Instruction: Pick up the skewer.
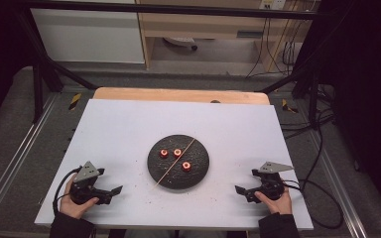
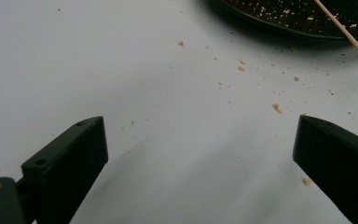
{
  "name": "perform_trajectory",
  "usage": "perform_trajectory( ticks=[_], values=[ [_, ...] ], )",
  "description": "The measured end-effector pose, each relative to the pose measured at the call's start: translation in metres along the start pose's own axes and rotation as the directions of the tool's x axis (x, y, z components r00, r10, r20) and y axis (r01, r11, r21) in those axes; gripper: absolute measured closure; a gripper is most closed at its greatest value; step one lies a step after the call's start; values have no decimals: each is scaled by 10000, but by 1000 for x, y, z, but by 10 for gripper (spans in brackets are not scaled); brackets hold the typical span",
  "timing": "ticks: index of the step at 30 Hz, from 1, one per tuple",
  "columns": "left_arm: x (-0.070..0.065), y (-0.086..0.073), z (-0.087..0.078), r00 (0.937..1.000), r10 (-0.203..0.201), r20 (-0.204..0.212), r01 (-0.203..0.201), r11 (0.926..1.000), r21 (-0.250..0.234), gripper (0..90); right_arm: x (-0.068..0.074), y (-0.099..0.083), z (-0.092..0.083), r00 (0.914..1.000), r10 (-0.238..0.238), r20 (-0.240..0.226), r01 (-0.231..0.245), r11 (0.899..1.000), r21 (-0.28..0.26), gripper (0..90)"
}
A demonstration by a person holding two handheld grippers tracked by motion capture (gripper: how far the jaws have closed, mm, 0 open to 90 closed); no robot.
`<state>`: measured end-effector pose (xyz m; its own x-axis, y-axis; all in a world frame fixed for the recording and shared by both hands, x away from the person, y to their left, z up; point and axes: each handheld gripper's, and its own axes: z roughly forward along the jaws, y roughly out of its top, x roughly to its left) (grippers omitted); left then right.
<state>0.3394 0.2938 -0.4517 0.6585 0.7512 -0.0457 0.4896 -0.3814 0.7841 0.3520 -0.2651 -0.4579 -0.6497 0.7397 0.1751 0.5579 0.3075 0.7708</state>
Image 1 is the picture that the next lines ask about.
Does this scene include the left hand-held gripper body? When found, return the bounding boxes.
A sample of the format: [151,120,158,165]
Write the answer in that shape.
[69,161,113,206]

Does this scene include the right hand-held gripper cable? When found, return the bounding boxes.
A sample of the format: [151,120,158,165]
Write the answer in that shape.
[281,178,345,230]

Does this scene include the thin wooden skewer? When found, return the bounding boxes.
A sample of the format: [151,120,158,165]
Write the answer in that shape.
[153,137,196,190]

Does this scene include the black round plate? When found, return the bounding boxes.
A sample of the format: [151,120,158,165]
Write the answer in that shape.
[147,134,210,191]

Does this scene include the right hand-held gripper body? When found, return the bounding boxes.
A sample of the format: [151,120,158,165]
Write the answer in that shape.
[244,161,295,203]

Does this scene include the black metal stand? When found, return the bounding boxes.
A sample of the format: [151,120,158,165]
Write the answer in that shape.
[16,13,98,124]
[259,19,321,128]

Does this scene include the black floor cables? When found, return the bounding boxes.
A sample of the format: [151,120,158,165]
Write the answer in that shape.
[279,83,337,140]

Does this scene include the hanging black cable bundle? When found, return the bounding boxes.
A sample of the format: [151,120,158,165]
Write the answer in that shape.
[245,13,301,79]

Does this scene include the person's left hand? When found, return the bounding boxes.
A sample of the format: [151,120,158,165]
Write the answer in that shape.
[59,180,100,220]

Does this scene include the hand-held gripper cable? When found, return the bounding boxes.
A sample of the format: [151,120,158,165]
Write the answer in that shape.
[281,178,345,230]
[52,167,82,216]

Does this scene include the white power strip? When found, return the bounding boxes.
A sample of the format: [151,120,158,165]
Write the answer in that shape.
[258,0,288,11]

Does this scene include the black metal crossbar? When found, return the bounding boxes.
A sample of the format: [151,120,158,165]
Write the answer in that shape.
[23,0,323,21]

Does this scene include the left hand-held gripper cable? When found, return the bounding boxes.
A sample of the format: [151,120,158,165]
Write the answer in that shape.
[52,167,82,216]

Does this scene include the white caster base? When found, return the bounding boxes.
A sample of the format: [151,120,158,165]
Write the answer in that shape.
[162,36,199,52]

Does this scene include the person's right hand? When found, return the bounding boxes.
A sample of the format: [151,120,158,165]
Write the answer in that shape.
[254,179,294,216]

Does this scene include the light wooden desk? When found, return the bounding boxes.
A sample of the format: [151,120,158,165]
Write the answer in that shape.
[135,0,316,72]

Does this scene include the aluminium floor rail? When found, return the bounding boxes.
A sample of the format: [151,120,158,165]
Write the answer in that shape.
[0,93,60,229]
[306,130,369,238]

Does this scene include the yellow black tape strip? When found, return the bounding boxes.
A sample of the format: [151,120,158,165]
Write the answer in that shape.
[281,98,299,114]
[67,92,82,111]

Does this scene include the white cabinet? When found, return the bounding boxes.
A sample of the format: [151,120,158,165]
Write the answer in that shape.
[30,0,146,64]

